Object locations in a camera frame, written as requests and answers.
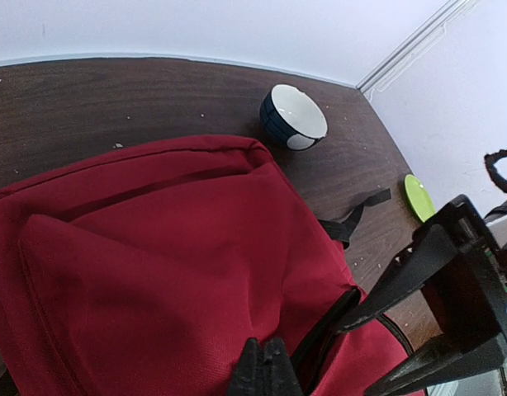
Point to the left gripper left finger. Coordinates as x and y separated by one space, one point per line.
247 377

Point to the red backpack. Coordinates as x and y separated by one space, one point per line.
145 271

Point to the dark blue white bowl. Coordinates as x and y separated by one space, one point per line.
292 119

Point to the right aluminium corner post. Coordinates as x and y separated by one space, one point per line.
414 47

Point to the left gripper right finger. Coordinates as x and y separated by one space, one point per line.
278 373

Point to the green plate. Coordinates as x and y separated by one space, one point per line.
418 198

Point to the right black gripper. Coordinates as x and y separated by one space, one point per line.
460 267

